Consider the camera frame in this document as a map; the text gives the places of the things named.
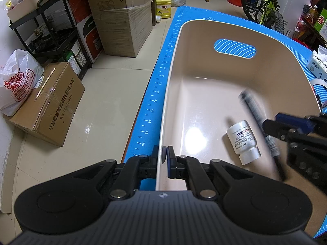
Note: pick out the red box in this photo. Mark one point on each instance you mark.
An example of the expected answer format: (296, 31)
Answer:
(79, 5)

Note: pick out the white plastic bag red print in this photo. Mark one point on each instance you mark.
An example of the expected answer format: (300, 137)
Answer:
(18, 81)

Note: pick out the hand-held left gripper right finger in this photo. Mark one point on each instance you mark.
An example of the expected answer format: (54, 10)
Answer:
(170, 160)

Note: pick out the green black bicycle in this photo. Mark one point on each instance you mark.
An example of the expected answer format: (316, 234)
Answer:
(265, 5)

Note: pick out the white appliance box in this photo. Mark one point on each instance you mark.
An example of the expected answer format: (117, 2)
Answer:
(89, 38)

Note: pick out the white tissue pack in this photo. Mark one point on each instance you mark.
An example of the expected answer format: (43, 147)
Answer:
(318, 63)

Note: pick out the black metal cart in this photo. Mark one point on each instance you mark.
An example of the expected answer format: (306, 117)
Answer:
(55, 34)

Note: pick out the taped flat cardboard box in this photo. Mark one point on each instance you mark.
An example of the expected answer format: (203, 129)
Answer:
(51, 102)

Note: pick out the open cardboard box with bags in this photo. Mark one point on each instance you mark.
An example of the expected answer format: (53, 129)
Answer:
(28, 2)

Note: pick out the white medicine bottle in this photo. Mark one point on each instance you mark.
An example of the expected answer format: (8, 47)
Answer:
(242, 140)

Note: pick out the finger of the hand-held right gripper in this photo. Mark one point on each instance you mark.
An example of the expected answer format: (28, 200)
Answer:
(293, 122)
(276, 129)

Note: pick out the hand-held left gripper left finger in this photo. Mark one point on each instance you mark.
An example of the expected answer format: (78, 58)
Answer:
(162, 155)

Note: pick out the yellow detergent bottle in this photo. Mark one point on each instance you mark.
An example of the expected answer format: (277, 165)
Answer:
(163, 6)

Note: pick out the white tape roll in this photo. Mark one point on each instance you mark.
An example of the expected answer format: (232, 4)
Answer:
(319, 82)

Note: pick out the blue silicone mat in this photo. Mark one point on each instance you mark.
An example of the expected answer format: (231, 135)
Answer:
(153, 102)

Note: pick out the green carton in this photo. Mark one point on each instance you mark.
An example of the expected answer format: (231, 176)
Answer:
(321, 20)

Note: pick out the small white cup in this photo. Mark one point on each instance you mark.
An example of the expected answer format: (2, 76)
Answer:
(158, 19)

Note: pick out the black marker pen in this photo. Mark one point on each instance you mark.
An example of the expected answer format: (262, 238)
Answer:
(255, 112)

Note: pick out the beige plastic bin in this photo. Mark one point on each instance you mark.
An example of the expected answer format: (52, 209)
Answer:
(204, 94)

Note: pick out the large cardboard box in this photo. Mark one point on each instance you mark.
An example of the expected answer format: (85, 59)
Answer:
(120, 25)

